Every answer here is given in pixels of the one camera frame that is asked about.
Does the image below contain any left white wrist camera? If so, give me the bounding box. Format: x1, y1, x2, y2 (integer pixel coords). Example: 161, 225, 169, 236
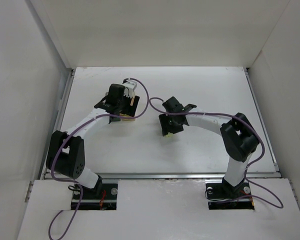
122, 78, 137, 98

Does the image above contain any metal table edge rail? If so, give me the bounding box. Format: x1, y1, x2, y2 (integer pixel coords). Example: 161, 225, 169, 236
43, 172, 282, 180

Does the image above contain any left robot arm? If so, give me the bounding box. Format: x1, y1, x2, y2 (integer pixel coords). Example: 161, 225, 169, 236
46, 80, 140, 193

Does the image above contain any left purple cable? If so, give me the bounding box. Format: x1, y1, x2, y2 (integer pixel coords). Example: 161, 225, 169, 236
48, 77, 151, 240

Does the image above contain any striped green lego stack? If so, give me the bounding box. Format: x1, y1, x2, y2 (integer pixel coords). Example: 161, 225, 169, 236
165, 132, 174, 138

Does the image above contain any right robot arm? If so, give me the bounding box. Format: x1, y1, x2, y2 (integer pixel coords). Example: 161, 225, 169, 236
159, 97, 261, 201

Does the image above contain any purple cable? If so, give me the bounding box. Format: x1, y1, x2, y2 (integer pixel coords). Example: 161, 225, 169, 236
48, 77, 151, 240
148, 97, 284, 210

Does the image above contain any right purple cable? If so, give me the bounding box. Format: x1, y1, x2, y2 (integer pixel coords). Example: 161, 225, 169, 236
148, 97, 284, 210

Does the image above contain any orange transparent container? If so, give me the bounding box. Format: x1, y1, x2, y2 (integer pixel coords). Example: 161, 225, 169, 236
119, 113, 135, 122

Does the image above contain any grey transparent container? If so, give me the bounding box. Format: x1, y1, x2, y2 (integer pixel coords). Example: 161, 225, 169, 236
105, 92, 113, 104

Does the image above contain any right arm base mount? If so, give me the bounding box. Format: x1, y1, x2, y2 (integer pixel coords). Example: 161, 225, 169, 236
204, 182, 255, 210

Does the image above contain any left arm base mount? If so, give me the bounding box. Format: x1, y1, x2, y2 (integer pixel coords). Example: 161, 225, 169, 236
78, 182, 118, 211

